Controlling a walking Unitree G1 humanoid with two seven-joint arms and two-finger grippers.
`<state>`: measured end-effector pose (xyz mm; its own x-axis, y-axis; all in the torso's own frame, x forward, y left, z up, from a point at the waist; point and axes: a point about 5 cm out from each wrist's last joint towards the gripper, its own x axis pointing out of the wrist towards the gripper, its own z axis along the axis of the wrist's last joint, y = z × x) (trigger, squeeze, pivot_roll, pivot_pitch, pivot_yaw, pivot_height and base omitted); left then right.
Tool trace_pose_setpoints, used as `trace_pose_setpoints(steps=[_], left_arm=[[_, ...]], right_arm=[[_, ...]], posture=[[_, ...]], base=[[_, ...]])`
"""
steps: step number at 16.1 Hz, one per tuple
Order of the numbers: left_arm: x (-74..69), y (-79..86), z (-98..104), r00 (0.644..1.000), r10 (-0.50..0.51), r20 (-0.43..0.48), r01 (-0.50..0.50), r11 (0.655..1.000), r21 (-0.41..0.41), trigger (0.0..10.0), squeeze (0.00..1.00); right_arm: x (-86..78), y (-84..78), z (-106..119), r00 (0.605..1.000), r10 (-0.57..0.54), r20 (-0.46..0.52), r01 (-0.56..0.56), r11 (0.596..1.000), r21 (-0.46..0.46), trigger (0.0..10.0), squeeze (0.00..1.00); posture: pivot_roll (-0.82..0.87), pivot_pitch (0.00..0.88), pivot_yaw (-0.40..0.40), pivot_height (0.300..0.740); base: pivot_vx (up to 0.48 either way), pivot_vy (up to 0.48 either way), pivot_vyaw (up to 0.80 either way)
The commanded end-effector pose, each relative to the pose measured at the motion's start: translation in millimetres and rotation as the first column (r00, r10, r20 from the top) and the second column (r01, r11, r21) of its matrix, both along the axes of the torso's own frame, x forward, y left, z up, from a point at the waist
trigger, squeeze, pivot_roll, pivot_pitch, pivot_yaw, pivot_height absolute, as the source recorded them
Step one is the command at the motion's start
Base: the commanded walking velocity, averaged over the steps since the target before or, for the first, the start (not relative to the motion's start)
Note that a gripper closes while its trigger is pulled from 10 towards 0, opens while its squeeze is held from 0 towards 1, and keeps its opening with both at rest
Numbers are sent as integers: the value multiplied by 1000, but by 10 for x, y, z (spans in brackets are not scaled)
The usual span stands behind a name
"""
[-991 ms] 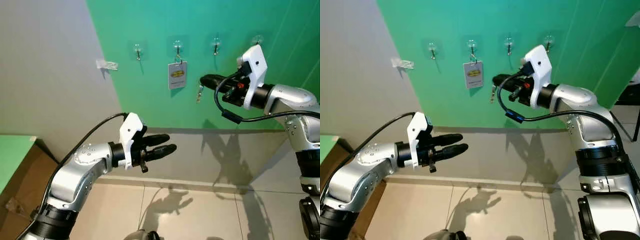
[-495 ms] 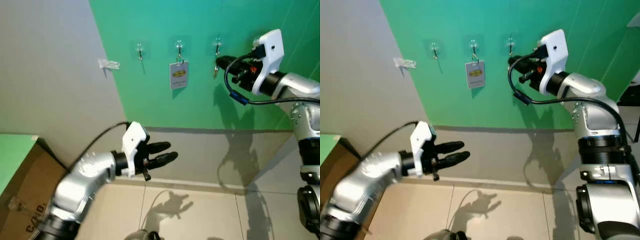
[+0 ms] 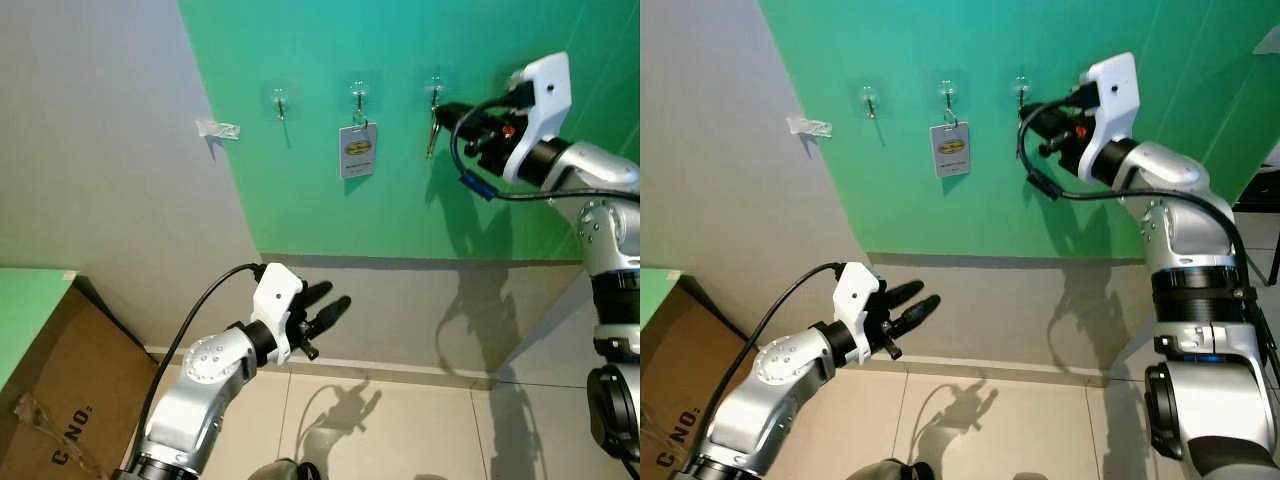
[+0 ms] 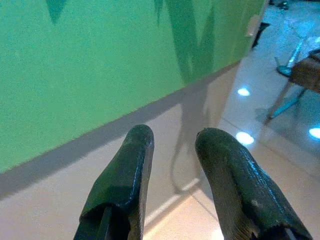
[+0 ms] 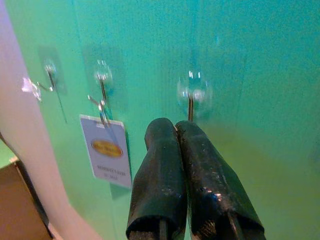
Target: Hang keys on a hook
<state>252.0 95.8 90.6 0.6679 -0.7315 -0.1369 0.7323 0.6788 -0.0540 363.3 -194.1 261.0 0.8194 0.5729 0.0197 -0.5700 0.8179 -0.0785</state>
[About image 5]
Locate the clear tape piece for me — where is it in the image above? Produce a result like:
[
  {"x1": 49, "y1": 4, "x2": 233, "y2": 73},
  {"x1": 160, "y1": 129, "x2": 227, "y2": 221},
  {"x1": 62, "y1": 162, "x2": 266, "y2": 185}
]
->
[{"x1": 21, "y1": 76, "x2": 42, "y2": 102}]

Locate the brown cardboard box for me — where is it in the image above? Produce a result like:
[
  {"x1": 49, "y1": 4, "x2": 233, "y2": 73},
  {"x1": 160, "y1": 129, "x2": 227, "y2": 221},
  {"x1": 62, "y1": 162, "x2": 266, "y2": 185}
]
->
[{"x1": 0, "y1": 159, "x2": 55, "y2": 240}]

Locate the green table cloth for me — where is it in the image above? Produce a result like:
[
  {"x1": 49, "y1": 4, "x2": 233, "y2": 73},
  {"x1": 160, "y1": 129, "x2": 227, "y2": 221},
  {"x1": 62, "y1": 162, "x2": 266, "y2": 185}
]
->
[{"x1": 0, "y1": 139, "x2": 20, "y2": 171}]

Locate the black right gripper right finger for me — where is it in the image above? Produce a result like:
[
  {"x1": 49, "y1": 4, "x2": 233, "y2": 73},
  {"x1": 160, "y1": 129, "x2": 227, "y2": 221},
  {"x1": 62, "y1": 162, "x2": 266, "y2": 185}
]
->
[{"x1": 174, "y1": 120, "x2": 267, "y2": 240}]

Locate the green wall sheet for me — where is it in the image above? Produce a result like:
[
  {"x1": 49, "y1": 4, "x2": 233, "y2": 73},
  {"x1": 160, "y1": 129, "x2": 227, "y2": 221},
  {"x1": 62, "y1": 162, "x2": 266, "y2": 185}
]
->
[{"x1": 4, "y1": 0, "x2": 320, "y2": 240}]

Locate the white card tag yellow logo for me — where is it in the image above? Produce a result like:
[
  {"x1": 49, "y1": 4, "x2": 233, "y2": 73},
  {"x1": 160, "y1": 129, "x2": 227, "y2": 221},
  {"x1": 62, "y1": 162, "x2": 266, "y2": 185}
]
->
[{"x1": 79, "y1": 99, "x2": 133, "y2": 190}]

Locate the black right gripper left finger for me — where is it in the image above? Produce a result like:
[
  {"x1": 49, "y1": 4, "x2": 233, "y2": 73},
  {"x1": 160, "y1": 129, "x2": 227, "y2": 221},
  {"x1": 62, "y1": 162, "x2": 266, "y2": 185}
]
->
[{"x1": 125, "y1": 117, "x2": 188, "y2": 240}]

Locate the clear adhesive wall hook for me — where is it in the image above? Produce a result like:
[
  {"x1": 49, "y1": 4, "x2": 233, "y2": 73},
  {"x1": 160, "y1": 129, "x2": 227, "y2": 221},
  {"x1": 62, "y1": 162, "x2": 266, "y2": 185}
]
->
[
  {"x1": 36, "y1": 46, "x2": 69, "y2": 95},
  {"x1": 174, "y1": 67, "x2": 215, "y2": 123},
  {"x1": 83, "y1": 48, "x2": 117, "y2": 111}
]

